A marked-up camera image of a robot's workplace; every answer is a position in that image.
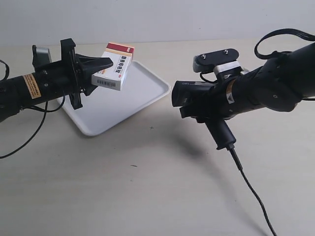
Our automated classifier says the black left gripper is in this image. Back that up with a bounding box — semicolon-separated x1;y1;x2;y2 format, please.
34;38;113;109

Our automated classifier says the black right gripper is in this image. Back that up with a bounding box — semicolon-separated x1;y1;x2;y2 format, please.
179;81;234;120

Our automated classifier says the black handheld barcode scanner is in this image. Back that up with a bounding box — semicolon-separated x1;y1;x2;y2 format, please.
171;81;236;151

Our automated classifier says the white red medicine box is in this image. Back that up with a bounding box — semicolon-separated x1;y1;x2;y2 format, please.
91;42;135;91

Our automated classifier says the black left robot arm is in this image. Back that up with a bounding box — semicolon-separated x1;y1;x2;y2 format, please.
0;38;113;121

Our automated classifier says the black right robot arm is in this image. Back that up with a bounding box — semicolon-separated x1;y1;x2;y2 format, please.
171;43;315;122

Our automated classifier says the white plastic tray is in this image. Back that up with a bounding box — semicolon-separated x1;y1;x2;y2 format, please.
62;61;170;137

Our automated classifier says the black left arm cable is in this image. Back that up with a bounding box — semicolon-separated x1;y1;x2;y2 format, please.
0;60;67;159

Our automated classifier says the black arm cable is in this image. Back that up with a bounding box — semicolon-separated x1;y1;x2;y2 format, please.
254;28;315;59
0;60;67;159

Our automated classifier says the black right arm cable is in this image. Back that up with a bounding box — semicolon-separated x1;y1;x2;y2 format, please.
254;28;315;59

